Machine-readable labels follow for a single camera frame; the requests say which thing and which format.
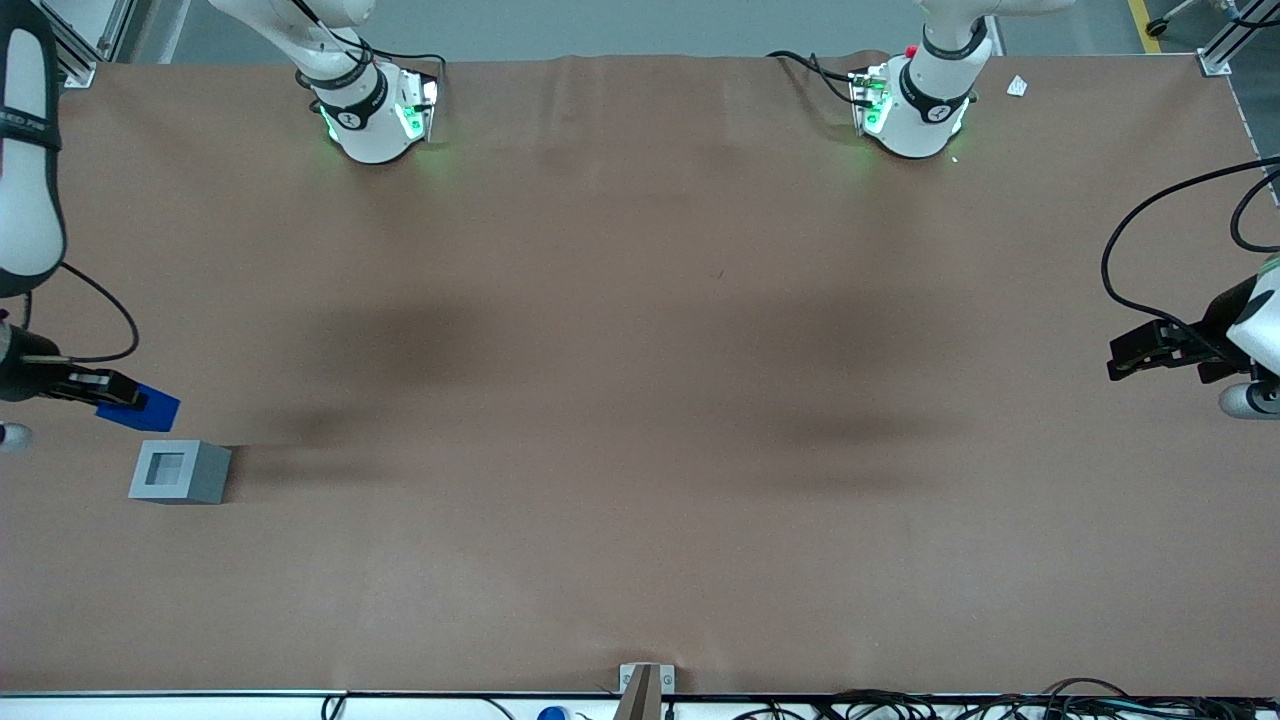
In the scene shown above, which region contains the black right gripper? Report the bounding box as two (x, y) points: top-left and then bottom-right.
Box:
(0, 320), (149, 409)

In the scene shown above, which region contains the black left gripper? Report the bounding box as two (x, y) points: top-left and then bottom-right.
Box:
(1107, 276), (1263, 386)

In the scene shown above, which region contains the blue plastic part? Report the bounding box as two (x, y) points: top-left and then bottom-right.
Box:
(96, 384), (182, 433)

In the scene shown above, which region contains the gray square base block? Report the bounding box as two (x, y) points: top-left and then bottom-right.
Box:
(128, 440), (232, 505)

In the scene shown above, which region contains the black caster wheel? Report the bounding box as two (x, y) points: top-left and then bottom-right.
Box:
(1145, 0), (1216, 39)

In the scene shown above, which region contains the brown table mat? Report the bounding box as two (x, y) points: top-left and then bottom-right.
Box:
(0, 52), (1280, 698)

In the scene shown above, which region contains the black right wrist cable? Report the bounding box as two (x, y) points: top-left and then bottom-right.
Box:
(18, 262), (140, 364)

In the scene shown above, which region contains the long black left wrist cable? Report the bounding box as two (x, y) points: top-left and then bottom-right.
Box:
(1100, 157), (1280, 351)

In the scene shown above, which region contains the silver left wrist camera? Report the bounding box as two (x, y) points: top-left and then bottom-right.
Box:
(1218, 382), (1280, 420)

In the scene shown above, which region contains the short black looped cable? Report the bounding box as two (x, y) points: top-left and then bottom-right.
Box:
(1229, 172), (1280, 254)

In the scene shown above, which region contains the aluminium frame post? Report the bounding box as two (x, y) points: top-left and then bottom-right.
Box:
(1197, 0), (1280, 77)
(38, 0), (136, 89)

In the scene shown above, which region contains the black cable bundle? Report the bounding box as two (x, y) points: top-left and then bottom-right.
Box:
(735, 678), (1280, 720)

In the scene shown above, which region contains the black left base cable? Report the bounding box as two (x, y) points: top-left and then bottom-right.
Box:
(767, 50), (873, 107)

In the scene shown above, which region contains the black base cable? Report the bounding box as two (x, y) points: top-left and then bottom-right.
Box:
(767, 50), (873, 107)
(355, 40), (448, 101)

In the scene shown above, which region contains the black right base cable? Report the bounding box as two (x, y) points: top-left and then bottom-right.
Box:
(355, 40), (448, 101)

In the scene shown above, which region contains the metal table bracket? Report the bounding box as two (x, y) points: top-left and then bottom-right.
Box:
(619, 663), (676, 696)

